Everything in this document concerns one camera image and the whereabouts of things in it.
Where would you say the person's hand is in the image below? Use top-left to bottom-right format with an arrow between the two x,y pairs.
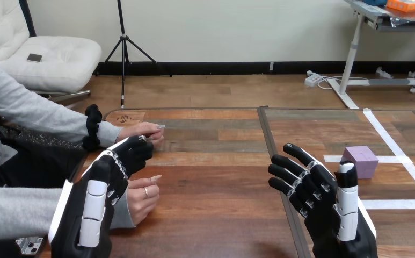
126,174 -> 163,227
116,121 -> 166,147

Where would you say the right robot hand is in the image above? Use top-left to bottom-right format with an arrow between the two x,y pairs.
267,143 -> 378,258

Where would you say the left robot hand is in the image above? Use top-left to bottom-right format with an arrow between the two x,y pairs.
48,135 -> 155,258

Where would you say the person's forearm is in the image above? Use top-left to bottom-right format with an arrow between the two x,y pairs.
0,76 -> 123,149
0,187 -> 136,243

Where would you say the person's body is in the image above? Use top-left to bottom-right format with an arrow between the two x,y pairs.
0,46 -> 88,258

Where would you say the purple block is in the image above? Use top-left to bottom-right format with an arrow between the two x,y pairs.
340,145 -> 380,180

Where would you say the black scrunchie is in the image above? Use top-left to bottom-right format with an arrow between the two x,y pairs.
82,104 -> 103,152

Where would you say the black tripod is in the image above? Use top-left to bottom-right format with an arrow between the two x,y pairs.
93,0 -> 173,109

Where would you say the white cushioned chair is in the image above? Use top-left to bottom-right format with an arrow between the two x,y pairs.
0,0 -> 103,104

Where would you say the white power strip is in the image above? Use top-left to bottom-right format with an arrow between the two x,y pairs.
304,70 -> 324,88

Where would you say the white desk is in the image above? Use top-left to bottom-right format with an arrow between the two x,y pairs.
326,0 -> 415,110

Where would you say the foil sheet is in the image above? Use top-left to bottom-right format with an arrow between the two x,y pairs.
349,0 -> 415,28

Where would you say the orange thing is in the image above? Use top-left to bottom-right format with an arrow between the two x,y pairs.
385,0 -> 415,13

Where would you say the white power cable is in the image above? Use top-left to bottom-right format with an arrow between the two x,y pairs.
315,75 -> 370,91

